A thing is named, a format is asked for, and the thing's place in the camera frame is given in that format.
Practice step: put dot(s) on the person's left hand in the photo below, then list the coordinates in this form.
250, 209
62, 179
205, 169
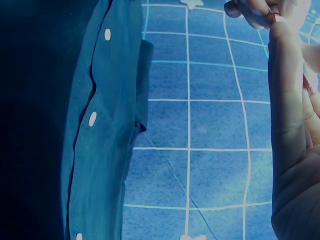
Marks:
252, 12

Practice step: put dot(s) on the person's right hand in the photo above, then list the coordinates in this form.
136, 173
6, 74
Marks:
292, 175

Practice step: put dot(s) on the person's left fingers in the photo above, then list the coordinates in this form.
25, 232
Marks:
252, 13

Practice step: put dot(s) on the thin thread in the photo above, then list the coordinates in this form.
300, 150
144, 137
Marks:
175, 176

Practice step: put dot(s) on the blue buttoned shirt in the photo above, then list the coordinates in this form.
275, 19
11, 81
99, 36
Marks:
105, 125

